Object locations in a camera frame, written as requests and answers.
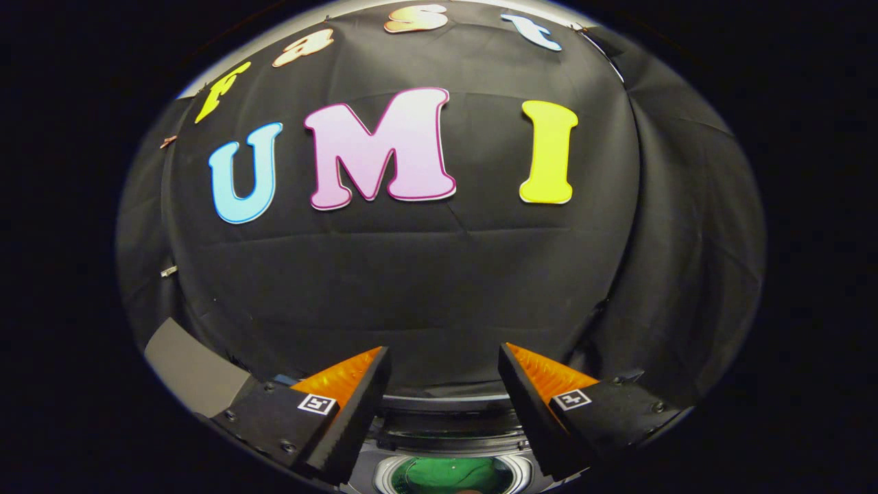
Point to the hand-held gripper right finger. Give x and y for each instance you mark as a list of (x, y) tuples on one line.
[(525, 412)]

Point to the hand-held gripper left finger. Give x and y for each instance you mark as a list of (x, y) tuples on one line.
[(363, 418)]

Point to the small grey washing machine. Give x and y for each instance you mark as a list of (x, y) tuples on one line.
[(446, 439)]

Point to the green polo shirt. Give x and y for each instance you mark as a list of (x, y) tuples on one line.
[(453, 475)]

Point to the black backdrop cloth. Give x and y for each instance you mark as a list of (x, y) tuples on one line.
[(411, 274)]

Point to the grey table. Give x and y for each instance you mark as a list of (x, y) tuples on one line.
[(192, 370)]

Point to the pink clip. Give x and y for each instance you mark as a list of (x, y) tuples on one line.
[(167, 141)]

